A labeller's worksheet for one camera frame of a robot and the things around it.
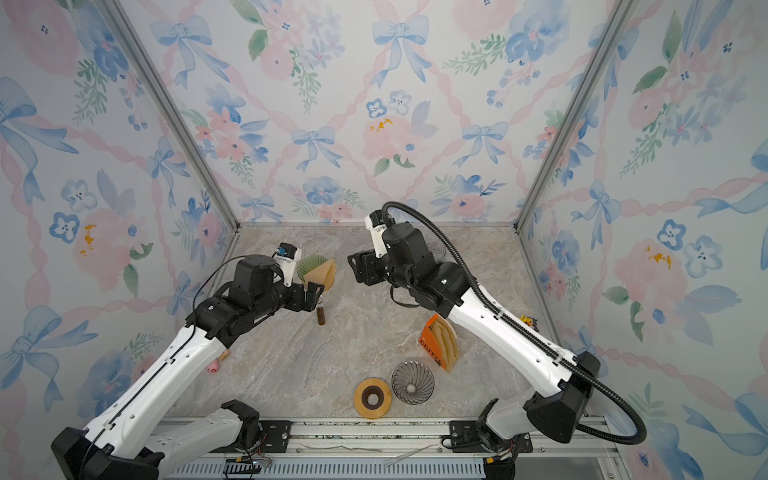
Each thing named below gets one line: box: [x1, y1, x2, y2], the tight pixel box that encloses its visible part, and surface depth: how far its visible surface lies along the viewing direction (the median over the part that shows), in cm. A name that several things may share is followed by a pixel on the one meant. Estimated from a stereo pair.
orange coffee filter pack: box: [418, 314, 460, 373], surface depth 85 cm
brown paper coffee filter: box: [303, 259, 336, 292], surface depth 85 cm
